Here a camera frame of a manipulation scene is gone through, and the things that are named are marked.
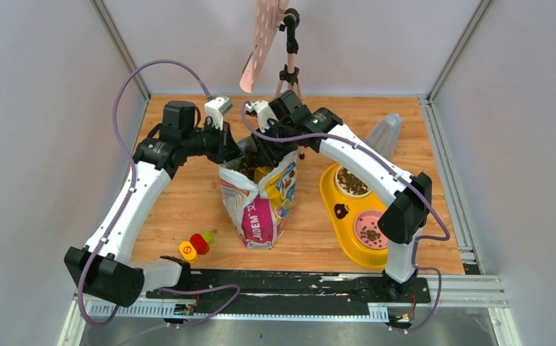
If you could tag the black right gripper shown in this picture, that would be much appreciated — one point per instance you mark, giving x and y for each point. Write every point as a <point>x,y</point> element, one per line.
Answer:
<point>270,154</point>

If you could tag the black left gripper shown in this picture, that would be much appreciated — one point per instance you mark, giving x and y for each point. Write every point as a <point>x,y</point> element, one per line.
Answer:
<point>227,145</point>

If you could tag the pet food bag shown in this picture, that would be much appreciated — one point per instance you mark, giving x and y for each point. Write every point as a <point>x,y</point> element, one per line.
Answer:
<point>258,211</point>

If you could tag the yellow plastic scoop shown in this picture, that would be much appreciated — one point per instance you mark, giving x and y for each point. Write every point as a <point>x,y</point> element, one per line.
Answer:
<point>260,173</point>

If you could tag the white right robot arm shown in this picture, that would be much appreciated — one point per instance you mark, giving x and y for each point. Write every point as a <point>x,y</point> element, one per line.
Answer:
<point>287,119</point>

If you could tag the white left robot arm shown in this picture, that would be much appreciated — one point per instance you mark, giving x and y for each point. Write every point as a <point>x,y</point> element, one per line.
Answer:
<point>103,265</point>

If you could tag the brown pet food kibble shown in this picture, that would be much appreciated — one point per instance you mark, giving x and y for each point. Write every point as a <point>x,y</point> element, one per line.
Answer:
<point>249,164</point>

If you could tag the pink tripod stand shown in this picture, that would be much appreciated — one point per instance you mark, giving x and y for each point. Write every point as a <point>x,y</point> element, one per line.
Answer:
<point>288,21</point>

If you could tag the cream bowl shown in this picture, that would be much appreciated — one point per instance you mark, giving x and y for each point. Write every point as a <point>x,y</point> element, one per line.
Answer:
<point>349,185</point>

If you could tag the red yellow green toy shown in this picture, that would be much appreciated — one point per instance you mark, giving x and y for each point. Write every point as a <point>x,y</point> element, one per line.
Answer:
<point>197,245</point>

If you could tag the yellow double bowl feeder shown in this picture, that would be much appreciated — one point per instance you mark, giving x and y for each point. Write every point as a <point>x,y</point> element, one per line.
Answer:
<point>342,212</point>

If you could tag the pink bowl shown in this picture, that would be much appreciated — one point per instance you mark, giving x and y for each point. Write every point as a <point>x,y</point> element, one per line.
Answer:
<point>367,231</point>

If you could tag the pink perforated board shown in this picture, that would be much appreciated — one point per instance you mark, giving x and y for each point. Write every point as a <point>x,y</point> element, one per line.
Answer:
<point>268,16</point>

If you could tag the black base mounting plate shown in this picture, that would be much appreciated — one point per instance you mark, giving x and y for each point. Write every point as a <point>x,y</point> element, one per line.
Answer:
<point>297,293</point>

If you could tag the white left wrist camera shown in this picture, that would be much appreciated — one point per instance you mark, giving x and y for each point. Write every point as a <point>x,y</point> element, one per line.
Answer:
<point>216,109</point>

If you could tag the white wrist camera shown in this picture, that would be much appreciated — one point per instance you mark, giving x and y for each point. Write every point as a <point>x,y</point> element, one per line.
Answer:
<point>216,109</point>
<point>263,112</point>

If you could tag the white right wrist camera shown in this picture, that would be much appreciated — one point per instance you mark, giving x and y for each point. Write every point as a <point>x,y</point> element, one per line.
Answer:
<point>263,112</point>

